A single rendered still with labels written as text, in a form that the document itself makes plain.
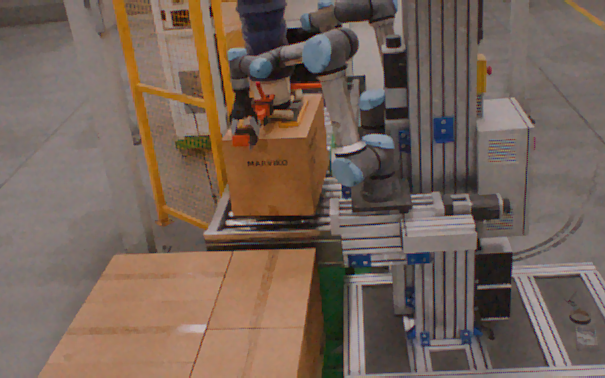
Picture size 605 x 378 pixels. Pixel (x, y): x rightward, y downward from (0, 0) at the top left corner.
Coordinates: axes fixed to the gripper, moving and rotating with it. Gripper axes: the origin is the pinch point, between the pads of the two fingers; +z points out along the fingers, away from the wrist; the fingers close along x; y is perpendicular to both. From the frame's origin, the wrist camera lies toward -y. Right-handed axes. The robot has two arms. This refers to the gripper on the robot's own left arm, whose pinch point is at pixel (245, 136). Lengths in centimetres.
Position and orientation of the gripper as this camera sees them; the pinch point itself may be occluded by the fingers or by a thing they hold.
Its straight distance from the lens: 284.7
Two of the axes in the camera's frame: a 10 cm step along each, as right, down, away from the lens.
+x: -9.9, 0.1, 1.6
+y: 1.3, -4.4, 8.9
